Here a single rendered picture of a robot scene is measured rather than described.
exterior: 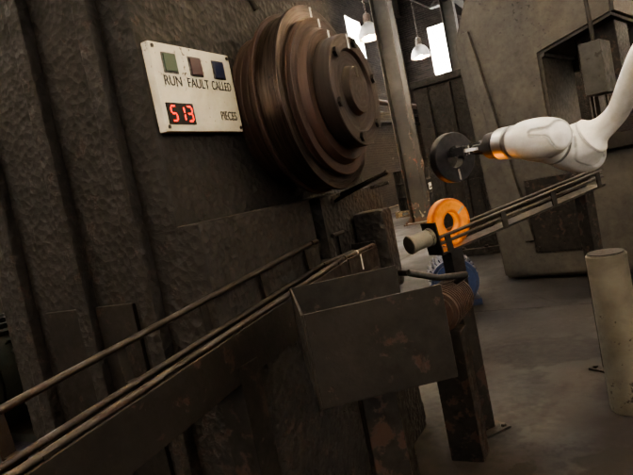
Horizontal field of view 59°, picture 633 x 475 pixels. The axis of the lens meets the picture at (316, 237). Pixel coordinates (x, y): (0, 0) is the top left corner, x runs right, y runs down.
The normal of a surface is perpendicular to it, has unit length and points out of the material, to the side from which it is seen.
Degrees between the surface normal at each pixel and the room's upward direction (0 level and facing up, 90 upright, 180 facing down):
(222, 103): 90
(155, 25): 90
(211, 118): 90
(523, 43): 90
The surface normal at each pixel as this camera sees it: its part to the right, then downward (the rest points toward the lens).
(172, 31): 0.86, -0.14
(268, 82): -0.49, 0.03
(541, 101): -0.66, 0.19
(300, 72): -0.07, -0.15
